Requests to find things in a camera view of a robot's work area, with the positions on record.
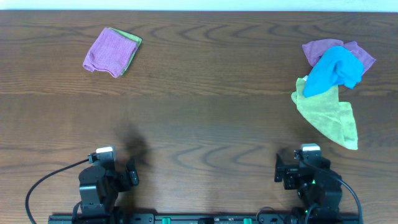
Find blue microfiber cloth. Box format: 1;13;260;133
303;46;364;98

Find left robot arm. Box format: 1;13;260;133
78;158;139;219

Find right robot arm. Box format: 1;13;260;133
274;150;343;223

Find crumpled green cloth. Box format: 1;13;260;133
291;78;358;150

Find folded purple cloth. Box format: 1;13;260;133
83;27;136;78

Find crumpled purple cloth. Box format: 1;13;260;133
302;39;376;74

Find folded green cloth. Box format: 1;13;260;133
110;27;142;76

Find right black cable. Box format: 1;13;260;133
298;155;364;224

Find black cable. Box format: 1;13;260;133
298;155;364;224
25;158;91;224

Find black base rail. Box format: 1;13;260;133
48;212;364;224

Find left black cable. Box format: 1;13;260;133
25;158;91;224

